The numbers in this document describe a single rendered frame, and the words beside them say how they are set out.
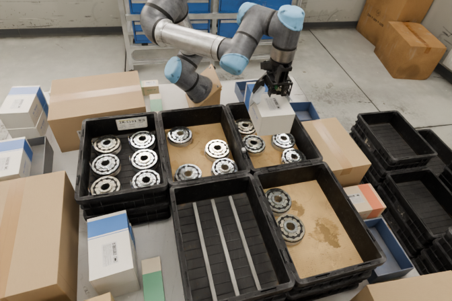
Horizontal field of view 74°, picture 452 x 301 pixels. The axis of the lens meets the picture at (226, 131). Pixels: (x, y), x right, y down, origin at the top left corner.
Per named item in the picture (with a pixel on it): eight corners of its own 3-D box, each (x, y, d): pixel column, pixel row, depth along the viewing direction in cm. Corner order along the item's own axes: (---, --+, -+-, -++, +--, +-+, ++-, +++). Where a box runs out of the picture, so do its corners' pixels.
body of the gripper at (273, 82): (268, 99, 99) (275, 67, 90) (260, 83, 105) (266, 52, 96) (290, 97, 100) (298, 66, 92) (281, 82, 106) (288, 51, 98)
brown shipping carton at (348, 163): (287, 146, 153) (294, 122, 142) (325, 140, 158) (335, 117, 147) (314, 195, 133) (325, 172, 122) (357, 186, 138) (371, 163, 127)
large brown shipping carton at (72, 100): (61, 152, 139) (47, 120, 125) (64, 111, 159) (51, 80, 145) (150, 137, 150) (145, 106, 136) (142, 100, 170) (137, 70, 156)
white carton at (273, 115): (243, 101, 120) (246, 82, 114) (272, 99, 123) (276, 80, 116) (257, 136, 106) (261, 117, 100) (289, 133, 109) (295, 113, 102)
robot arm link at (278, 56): (268, 39, 93) (293, 39, 95) (266, 52, 97) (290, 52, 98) (276, 52, 88) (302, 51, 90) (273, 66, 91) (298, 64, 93)
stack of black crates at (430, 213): (362, 205, 197) (385, 173, 174) (402, 199, 203) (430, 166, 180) (399, 267, 170) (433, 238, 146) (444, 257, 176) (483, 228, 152)
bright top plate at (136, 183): (130, 174, 114) (130, 173, 114) (157, 167, 118) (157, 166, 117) (134, 195, 108) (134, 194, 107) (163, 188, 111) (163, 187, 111)
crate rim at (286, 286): (169, 190, 105) (169, 185, 103) (251, 176, 112) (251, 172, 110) (188, 317, 77) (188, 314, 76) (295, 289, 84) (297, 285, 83)
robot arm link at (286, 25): (283, 0, 88) (311, 8, 85) (276, 35, 96) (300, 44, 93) (272, 9, 83) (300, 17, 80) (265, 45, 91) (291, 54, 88)
